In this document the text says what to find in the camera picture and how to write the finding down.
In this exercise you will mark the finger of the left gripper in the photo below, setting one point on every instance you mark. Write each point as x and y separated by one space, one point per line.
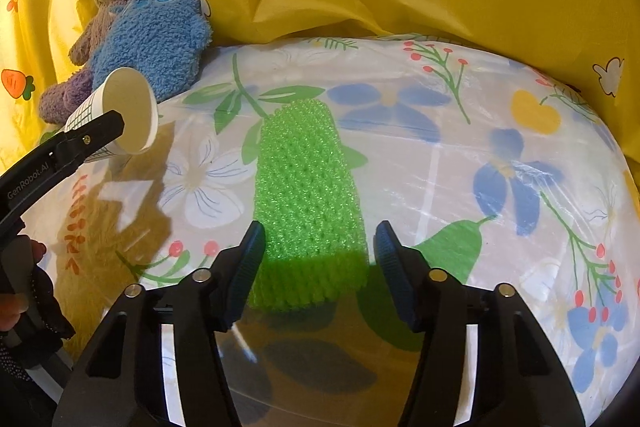
93 141

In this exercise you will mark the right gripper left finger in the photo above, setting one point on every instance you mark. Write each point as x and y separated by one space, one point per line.
119 380

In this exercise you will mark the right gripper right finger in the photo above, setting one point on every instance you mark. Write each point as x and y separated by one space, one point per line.
520 380

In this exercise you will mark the small green grid paper cup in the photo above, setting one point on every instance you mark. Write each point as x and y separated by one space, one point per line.
127 92

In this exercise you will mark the green foam net sleeve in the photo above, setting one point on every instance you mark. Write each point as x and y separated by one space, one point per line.
307 201

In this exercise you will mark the person left hand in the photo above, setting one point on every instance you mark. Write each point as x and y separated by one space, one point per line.
20 286

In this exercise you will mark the blue plush monster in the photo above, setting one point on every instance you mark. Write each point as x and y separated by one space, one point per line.
162 39

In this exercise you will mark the floral bed sheet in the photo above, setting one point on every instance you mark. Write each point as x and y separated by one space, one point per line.
498 173

